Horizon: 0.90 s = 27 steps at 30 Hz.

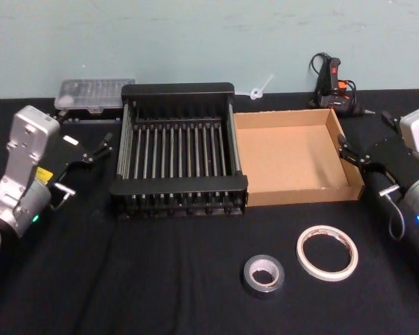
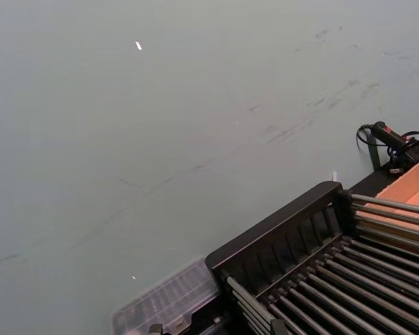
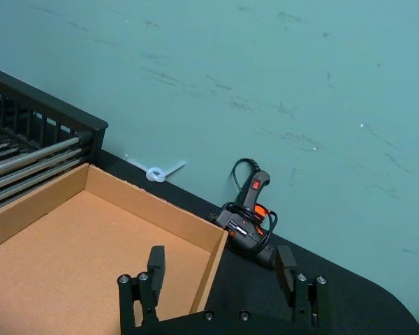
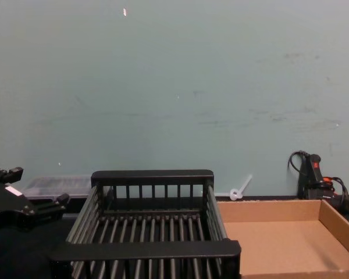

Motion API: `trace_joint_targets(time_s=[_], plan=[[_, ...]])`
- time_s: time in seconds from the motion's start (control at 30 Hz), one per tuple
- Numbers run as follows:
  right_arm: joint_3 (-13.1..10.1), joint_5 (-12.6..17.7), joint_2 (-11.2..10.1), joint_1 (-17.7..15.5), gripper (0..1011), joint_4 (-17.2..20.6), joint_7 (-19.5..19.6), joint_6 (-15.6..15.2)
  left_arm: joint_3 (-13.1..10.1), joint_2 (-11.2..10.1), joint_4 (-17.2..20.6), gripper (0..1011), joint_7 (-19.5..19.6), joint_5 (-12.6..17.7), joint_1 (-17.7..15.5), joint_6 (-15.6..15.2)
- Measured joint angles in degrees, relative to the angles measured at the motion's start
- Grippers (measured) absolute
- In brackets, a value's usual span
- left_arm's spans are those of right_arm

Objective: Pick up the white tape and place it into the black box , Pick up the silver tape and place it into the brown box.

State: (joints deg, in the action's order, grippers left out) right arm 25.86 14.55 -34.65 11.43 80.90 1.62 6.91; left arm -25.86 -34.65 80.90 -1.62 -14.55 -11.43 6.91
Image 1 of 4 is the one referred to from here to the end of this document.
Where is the shallow brown cardboard tray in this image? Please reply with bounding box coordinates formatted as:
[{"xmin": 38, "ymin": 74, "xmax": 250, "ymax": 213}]
[{"xmin": 233, "ymin": 107, "xmax": 366, "ymax": 207}]

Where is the roll of silver tape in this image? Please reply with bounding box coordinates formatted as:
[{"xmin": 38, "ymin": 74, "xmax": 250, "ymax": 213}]
[{"xmin": 243, "ymin": 255, "xmax": 286, "ymax": 299}]

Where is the right wrist thin dark cable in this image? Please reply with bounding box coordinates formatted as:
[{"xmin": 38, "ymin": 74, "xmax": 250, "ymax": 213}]
[{"xmin": 378, "ymin": 186, "xmax": 406, "ymax": 241}]

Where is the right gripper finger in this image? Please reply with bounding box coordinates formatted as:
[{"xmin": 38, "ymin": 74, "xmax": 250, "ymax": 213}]
[
  {"xmin": 381, "ymin": 110, "xmax": 402, "ymax": 133},
  {"xmin": 337, "ymin": 134, "xmax": 367, "ymax": 170}
]

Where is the roll of white tape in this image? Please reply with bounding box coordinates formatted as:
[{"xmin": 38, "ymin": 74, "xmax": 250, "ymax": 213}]
[{"xmin": 296, "ymin": 225, "xmax": 359, "ymax": 282}]

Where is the clear plastic case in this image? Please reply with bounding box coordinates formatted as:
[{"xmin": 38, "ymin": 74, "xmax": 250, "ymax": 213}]
[{"xmin": 54, "ymin": 78, "xmax": 138, "ymax": 126}]

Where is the black rack with steel bars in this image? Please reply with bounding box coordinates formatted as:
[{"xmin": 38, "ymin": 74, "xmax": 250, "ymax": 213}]
[{"xmin": 108, "ymin": 82, "xmax": 249, "ymax": 220}]

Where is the wrist thin dark cable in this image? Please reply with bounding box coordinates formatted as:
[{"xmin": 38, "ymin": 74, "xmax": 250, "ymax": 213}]
[
  {"xmin": 378, "ymin": 186, "xmax": 406, "ymax": 241},
  {"xmin": 50, "ymin": 183, "xmax": 76, "ymax": 211}
]

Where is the black table cloth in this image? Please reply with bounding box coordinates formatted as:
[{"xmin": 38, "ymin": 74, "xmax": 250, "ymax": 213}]
[{"xmin": 0, "ymin": 89, "xmax": 419, "ymax": 335}]

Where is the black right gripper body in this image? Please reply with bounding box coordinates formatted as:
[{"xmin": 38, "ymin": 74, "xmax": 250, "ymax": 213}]
[{"xmin": 361, "ymin": 137, "xmax": 419, "ymax": 191}]

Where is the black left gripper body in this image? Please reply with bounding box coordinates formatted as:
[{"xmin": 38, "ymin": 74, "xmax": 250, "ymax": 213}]
[{"xmin": 36, "ymin": 126, "xmax": 94, "ymax": 186}]

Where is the left wrist thin dark cable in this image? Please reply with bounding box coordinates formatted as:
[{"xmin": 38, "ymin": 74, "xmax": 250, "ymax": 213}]
[{"xmin": 50, "ymin": 183, "xmax": 76, "ymax": 211}]

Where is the black corded tool red switch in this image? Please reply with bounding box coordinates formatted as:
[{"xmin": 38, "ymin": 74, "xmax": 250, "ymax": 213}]
[{"xmin": 307, "ymin": 52, "xmax": 375, "ymax": 118}]

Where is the white three-armed plastic piece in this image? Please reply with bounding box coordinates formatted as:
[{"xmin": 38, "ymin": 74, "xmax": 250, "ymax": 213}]
[{"xmin": 236, "ymin": 73, "xmax": 275, "ymax": 101}]

